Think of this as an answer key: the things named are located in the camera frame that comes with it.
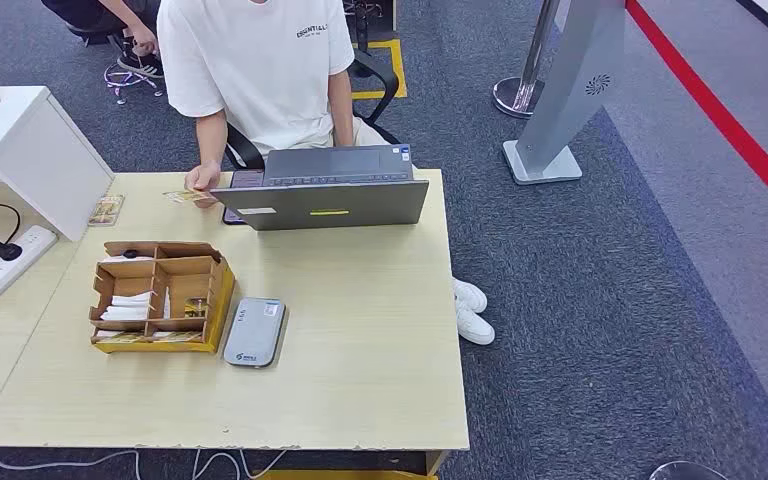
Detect person's right hand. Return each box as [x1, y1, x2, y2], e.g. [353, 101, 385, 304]
[184, 162, 223, 210]

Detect gold ID card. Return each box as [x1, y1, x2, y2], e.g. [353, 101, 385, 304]
[162, 190, 216, 205]

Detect white card stack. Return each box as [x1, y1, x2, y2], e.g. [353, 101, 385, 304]
[100, 291, 155, 323]

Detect grey card reader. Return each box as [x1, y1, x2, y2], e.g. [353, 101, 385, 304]
[222, 297, 287, 369]

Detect seated background person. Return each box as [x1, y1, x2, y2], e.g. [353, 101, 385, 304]
[40, 0, 165, 79]

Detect black smartphone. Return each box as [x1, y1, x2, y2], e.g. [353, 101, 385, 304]
[222, 169, 266, 227]

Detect black office chair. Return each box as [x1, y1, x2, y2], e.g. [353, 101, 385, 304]
[224, 49, 402, 172]

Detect cardboard divided organizer box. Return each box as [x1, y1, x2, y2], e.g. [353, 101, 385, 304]
[89, 240, 237, 355]

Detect grey laptop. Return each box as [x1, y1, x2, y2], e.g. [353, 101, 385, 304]
[209, 144, 430, 232]

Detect chrome stool base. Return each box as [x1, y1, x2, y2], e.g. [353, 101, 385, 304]
[103, 59, 165, 106]

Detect white cabinet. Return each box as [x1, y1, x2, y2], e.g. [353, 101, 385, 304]
[0, 85, 116, 243]

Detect white power strip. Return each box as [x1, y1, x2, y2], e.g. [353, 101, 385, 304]
[0, 225, 59, 329]

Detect white shoe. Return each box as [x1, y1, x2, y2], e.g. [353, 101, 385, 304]
[455, 299, 496, 347]
[452, 277, 489, 315]

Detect grey kiosk stand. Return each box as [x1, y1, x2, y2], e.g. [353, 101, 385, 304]
[501, 0, 627, 187]

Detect round chrome base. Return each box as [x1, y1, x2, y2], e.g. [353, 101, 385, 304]
[648, 460, 730, 480]

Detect white cable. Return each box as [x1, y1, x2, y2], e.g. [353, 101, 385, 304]
[191, 449, 289, 480]
[0, 449, 141, 480]

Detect chrome stanchion post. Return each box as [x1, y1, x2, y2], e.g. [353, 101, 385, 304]
[492, 0, 561, 121]

